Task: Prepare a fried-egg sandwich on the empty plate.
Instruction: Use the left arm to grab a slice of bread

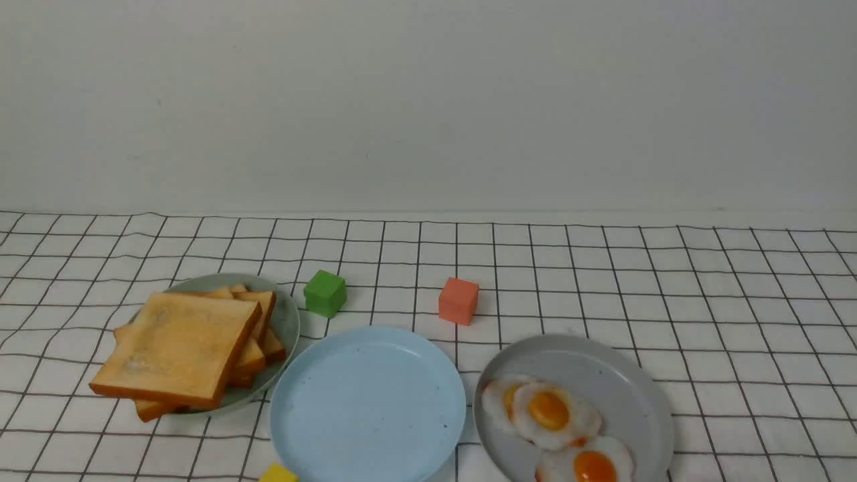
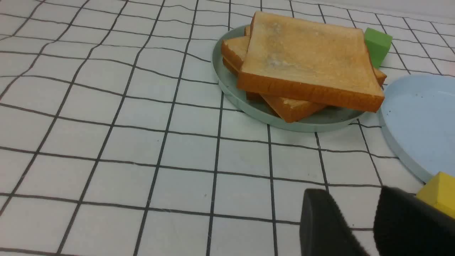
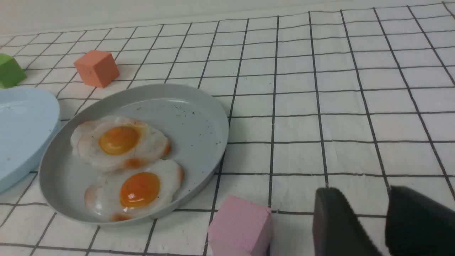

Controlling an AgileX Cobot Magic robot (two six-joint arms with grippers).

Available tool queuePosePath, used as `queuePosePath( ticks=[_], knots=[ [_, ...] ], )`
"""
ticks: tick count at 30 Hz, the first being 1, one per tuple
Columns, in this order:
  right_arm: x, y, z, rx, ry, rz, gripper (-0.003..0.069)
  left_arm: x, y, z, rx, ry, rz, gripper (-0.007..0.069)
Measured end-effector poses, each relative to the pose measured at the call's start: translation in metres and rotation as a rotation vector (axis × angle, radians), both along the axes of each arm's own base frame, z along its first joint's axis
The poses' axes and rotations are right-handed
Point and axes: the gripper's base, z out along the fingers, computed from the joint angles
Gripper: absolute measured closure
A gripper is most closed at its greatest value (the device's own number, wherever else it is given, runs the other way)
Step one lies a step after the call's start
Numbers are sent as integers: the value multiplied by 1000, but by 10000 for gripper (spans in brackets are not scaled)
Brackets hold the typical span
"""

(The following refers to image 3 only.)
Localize fried egg near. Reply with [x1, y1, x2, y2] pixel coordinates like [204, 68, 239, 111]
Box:
[84, 159, 185, 222]

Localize grey plate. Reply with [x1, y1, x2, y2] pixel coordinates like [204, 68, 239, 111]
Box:
[38, 83, 229, 228]

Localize white black-grid tablecloth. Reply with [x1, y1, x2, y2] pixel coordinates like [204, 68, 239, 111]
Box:
[1, 1, 454, 256]

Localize orange foam cube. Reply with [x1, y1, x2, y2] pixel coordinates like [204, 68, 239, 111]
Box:
[74, 50, 120, 89]

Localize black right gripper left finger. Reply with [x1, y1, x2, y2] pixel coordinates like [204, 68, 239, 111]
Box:
[312, 187, 382, 256]

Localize pink foam cube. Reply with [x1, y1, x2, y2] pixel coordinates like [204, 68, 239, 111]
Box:
[208, 196, 273, 256]

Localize green foam cube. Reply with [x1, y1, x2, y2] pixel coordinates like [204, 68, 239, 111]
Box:
[0, 53, 27, 89]

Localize fried egg far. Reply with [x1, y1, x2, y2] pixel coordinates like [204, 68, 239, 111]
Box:
[70, 116, 171, 171]

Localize light blue plate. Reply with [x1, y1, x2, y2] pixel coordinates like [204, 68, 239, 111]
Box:
[0, 87, 61, 192]

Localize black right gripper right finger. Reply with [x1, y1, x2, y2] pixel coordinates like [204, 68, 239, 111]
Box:
[385, 186, 455, 256]

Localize fried egg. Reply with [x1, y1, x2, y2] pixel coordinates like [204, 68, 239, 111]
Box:
[70, 116, 171, 171]
[84, 159, 185, 222]

